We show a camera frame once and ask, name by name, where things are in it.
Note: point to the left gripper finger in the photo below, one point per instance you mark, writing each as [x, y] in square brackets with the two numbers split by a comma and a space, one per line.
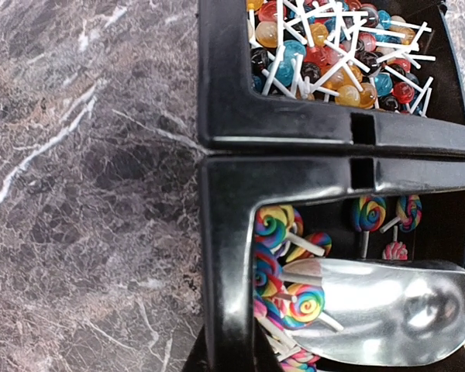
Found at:
[197, 360]

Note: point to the metal scoop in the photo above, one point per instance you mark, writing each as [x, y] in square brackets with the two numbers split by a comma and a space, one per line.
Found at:
[393, 314]

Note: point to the black three-compartment candy tray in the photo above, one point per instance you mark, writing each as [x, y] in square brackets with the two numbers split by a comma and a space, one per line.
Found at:
[318, 154]

